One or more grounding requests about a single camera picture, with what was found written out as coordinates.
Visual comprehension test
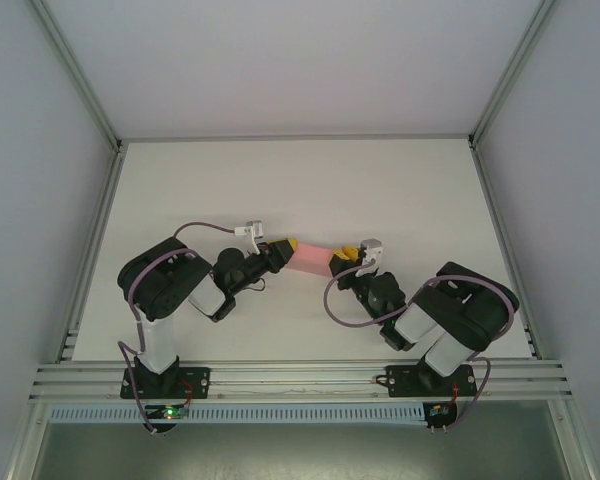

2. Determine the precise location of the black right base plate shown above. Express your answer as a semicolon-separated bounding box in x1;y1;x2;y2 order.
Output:
387;364;476;400

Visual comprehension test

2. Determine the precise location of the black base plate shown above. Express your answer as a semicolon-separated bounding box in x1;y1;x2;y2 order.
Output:
387;364;476;400
119;366;212;401

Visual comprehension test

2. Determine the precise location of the white slotted cable duct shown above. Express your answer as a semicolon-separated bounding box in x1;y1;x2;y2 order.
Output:
47;403;426;424

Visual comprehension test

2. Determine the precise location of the aluminium mounting rail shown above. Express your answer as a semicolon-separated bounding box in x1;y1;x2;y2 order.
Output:
29;357;576;401

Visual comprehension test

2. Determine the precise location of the aluminium table side rail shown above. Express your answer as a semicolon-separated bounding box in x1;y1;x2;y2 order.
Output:
469;144;544;361
54;147;126;364

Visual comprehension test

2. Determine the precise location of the pink paper box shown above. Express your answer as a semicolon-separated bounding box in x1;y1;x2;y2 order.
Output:
284;242;337;279

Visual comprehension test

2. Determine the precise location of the aluminium frame post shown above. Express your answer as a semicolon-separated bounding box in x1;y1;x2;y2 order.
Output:
468;0;561;151
29;0;126;154

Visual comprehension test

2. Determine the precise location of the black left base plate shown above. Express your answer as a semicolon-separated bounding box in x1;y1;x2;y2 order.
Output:
119;366;212;401

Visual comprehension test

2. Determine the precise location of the circuit board with green light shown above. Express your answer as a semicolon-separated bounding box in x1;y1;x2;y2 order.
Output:
147;405;191;421

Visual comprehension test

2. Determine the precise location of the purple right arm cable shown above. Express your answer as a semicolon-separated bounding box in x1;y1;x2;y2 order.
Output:
322;267;521;434

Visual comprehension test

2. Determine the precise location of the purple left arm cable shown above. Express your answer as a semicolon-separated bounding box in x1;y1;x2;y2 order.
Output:
117;221;239;436

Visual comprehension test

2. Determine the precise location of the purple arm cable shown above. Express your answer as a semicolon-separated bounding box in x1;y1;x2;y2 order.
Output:
322;267;521;434
117;221;239;436

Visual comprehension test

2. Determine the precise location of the aluminium frame crossbar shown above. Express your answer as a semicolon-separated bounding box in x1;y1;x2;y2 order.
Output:
114;130;479;144

